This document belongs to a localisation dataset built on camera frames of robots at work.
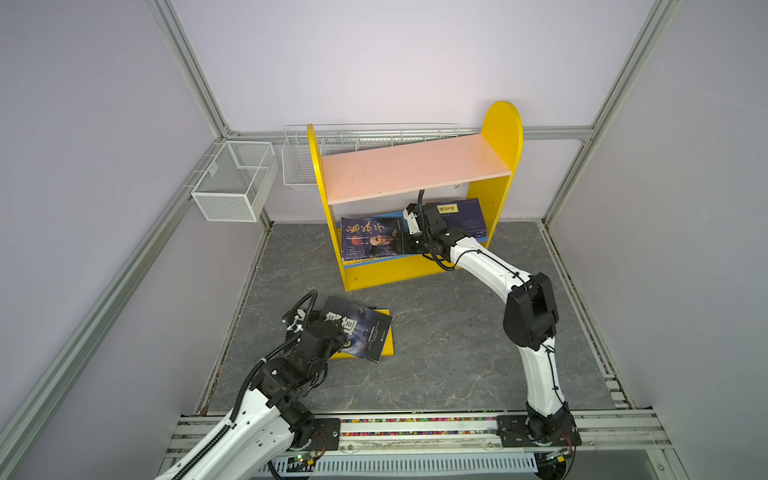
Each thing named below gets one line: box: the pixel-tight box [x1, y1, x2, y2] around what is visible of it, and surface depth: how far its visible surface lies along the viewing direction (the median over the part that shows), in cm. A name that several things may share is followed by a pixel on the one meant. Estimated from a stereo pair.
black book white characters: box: [324, 296, 393, 364], surface depth 88 cm
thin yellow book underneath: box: [330, 352, 359, 360], surface depth 84 cm
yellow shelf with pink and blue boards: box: [307, 101, 524, 292], surface depth 79 cm
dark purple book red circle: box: [341, 217, 405, 261], surface depth 95 cm
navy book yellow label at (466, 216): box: [435, 198, 488, 241], surface depth 98 cm
